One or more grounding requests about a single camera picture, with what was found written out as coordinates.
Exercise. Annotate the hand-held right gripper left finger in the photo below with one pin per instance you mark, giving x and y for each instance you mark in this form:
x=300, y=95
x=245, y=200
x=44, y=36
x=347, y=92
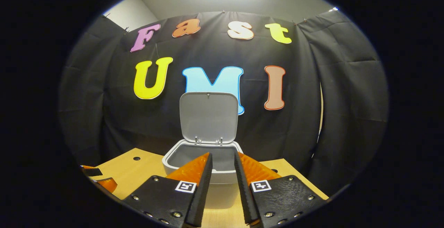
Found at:
x=203, y=200

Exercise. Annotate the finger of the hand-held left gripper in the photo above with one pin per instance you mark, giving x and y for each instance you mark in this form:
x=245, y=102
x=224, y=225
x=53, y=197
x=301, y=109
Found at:
x=92, y=171
x=109, y=184

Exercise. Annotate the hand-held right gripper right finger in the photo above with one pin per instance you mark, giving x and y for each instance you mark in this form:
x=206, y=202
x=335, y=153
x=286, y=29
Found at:
x=244, y=200

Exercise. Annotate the white desktop garbage bin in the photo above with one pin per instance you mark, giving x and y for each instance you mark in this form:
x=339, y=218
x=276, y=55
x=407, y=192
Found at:
x=223, y=177

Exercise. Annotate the white garbage bin lid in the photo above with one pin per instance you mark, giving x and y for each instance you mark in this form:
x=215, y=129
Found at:
x=208, y=117

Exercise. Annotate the wooden desktop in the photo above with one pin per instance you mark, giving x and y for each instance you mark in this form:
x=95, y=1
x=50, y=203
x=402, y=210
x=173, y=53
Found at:
x=138, y=172

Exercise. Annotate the black backdrop cloth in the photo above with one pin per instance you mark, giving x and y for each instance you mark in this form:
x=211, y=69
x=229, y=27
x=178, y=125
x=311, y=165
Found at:
x=121, y=124

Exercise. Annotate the ceiling light panel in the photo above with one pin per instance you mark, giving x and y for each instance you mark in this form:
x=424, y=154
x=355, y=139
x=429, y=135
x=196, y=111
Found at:
x=333, y=9

